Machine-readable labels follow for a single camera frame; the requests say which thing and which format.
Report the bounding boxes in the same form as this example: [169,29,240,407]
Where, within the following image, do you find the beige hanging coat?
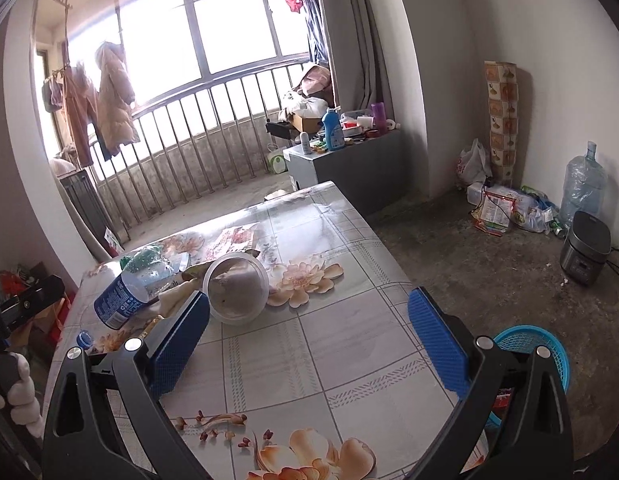
[94,41,140,157]

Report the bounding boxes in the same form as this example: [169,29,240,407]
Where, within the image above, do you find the large water jug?
[559,141,607,228]

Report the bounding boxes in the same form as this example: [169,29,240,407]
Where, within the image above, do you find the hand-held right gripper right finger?
[407,287,575,480]

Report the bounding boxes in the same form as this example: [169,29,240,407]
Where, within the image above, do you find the blue detergent bottle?
[322,107,346,151]

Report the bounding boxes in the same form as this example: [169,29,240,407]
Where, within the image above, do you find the green white paper bag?
[266,142,289,175]

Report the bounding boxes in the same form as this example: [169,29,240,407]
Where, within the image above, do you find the black stool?
[266,120,295,141]

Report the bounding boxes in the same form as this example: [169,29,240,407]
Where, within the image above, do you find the blue hanging clothes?
[304,0,331,66]

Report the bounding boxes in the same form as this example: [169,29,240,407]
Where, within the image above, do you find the pink hanging coat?
[54,62,99,167]

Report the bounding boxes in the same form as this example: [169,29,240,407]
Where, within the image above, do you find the crushed blue label bottle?
[94,245,190,331]

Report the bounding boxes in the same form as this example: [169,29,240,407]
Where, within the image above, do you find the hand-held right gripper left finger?
[42,289,213,480]

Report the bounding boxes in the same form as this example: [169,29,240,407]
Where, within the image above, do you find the white stuffed bag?
[280,90,327,118]

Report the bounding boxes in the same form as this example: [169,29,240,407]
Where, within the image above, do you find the dark metal rack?
[57,170,123,248]

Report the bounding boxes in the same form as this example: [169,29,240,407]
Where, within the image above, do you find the patterned cardboard box stack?
[484,61,519,186]

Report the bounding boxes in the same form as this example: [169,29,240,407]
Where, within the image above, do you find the grey rice cooker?
[559,211,613,286]

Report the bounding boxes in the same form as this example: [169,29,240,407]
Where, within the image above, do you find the clear red-printed plastic wrapper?
[204,225,263,261]

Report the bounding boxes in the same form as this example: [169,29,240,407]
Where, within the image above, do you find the blue plastic basket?
[484,325,571,428]

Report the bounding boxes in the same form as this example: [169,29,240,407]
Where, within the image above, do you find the metal balcony railing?
[52,57,320,241]

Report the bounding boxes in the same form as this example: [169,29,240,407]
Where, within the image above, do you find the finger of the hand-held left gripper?
[0,275,65,322]

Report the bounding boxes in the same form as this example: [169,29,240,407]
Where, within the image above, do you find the pile of plastic packaging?
[467,182,565,238]

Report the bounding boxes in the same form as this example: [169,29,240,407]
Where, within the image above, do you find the white plastic bag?
[457,139,493,186]

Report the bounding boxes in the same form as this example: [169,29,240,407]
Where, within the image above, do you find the grey curtain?
[314,0,390,111]

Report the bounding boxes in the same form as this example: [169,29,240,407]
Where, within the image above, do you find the grey cabinet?
[283,130,405,216]

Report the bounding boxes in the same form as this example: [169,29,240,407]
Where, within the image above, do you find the clear plastic cup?
[202,252,270,326]

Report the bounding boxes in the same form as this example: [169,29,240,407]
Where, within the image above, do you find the brown bag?
[297,64,333,101]

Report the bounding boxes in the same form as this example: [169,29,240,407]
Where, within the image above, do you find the person's left hand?
[0,351,44,442]

